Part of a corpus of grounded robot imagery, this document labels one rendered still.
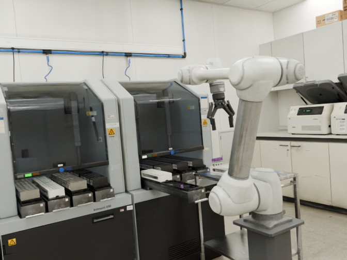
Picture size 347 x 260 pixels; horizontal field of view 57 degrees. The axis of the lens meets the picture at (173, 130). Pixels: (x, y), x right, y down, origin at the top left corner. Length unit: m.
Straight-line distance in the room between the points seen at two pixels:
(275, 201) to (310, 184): 2.64
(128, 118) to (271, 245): 1.33
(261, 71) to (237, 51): 3.39
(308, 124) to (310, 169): 0.55
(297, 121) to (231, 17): 1.68
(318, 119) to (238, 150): 2.71
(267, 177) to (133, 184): 1.15
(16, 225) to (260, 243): 1.39
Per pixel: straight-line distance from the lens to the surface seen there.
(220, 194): 1.52
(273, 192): 1.67
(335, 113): 4.02
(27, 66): 3.39
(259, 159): 4.74
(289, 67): 1.42
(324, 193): 4.23
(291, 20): 5.19
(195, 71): 1.79
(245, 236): 2.73
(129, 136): 2.42
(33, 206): 2.18
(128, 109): 2.42
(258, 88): 1.35
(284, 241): 1.77
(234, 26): 4.78
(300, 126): 4.26
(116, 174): 2.40
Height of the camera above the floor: 1.29
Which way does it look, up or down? 3 degrees down
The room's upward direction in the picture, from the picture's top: 5 degrees counter-clockwise
